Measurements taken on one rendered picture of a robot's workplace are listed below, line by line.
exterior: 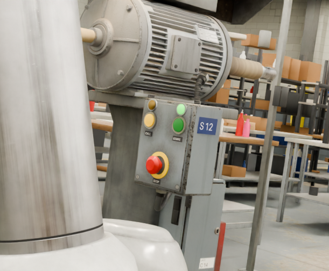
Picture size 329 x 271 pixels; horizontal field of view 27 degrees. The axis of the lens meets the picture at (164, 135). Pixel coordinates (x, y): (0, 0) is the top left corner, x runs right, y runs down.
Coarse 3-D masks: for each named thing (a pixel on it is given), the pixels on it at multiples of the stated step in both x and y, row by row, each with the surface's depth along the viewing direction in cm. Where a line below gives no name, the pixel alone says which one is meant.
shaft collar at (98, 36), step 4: (92, 28) 165; (96, 28) 165; (96, 32) 164; (100, 32) 165; (96, 36) 164; (100, 36) 165; (96, 40) 164; (100, 40) 165; (88, 44) 166; (92, 44) 165; (96, 44) 165
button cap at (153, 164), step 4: (152, 156) 148; (156, 156) 148; (148, 160) 148; (152, 160) 147; (156, 160) 147; (148, 164) 148; (152, 164) 147; (156, 164) 147; (160, 164) 147; (148, 168) 148; (152, 168) 147; (156, 168) 147; (160, 168) 149; (148, 172) 149; (152, 172) 147; (156, 172) 147
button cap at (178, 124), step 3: (174, 120) 146; (177, 120) 146; (180, 120) 145; (174, 123) 146; (177, 123) 146; (180, 123) 145; (183, 123) 145; (174, 126) 146; (177, 126) 146; (180, 126) 145; (183, 126) 145; (174, 129) 146; (177, 129) 146; (180, 129) 145
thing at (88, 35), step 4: (84, 28) 163; (84, 32) 162; (88, 32) 163; (92, 32) 164; (84, 36) 162; (88, 36) 163; (92, 36) 164; (84, 40) 163; (88, 40) 164; (92, 40) 164
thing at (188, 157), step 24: (168, 120) 148; (192, 120) 144; (216, 120) 149; (144, 144) 153; (168, 144) 148; (192, 144) 145; (216, 144) 150; (144, 168) 153; (168, 168) 148; (192, 168) 146; (168, 192) 161; (192, 192) 147
